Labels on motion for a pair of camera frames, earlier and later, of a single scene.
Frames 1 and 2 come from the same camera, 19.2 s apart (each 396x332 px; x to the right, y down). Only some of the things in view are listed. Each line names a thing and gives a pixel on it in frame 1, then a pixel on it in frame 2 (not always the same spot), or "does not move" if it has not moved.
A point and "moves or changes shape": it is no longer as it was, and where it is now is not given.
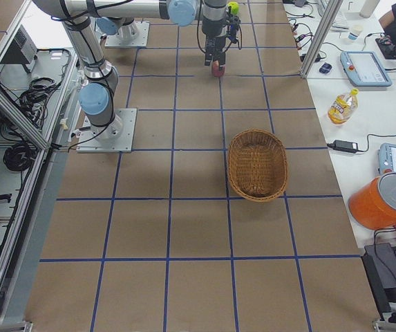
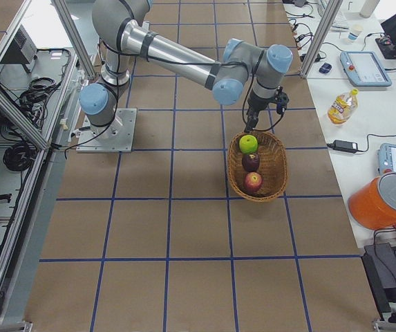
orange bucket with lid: [384, 201] does not move
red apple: [215, 69] moves or changes shape
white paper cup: [352, 37] does not move
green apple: [234, 7] to [248, 144]
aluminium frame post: [331, 15] does not move
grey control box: [23, 50] does not move
